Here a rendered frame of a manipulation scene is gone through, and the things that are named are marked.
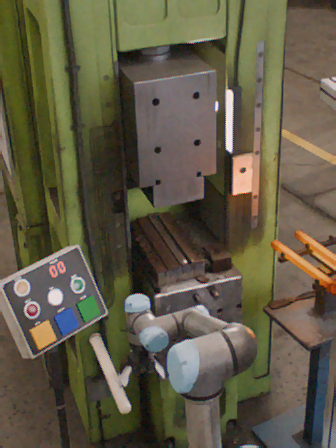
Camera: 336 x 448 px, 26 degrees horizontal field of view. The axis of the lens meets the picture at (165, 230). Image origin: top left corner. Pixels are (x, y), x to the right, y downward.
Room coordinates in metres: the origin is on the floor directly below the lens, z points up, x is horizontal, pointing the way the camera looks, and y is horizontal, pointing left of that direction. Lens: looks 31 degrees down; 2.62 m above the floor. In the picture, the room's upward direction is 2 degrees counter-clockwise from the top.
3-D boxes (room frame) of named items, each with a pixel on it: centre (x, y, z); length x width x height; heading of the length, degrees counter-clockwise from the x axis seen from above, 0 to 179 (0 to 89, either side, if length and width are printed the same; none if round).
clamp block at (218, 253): (2.52, -0.21, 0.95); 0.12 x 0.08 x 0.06; 18
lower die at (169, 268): (2.61, 0.01, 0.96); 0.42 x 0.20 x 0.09; 18
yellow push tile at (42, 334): (1.99, 0.44, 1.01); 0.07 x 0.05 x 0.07; 133
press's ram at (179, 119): (2.62, -0.03, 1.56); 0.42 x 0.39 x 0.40; 18
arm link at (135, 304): (1.79, 0.09, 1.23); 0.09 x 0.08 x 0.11; 22
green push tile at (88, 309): (2.13, 0.29, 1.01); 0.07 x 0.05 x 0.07; 133
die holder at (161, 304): (2.64, -0.04, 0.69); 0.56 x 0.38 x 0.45; 18
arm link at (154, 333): (1.71, 0.04, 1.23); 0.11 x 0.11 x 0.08; 22
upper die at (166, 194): (2.61, 0.01, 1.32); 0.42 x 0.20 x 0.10; 18
